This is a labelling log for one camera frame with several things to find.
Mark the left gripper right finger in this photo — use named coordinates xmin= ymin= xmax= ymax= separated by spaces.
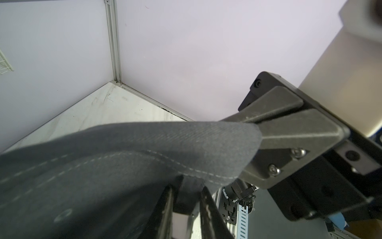
xmin=200 ymin=187 xmax=234 ymax=239

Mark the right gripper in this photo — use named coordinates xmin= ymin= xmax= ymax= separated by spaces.
xmin=238 ymin=71 xmax=382 ymax=221

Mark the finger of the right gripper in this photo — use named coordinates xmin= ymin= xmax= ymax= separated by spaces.
xmin=222 ymin=86 xmax=303 ymax=123

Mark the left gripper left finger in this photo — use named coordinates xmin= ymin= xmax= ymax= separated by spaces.
xmin=138 ymin=186 xmax=175 ymax=239

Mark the dark grey baseball cap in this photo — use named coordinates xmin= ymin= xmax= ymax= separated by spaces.
xmin=1 ymin=122 xmax=262 ymax=239

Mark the blue cloth under table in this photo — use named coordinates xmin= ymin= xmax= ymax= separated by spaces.
xmin=327 ymin=212 xmax=349 ymax=230

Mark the beige cloth under table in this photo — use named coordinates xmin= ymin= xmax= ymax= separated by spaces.
xmin=347 ymin=219 xmax=382 ymax=239

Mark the white wire wall basket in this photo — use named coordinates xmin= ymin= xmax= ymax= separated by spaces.
xmin=0 ymin=50 xmax=14 ymax=75

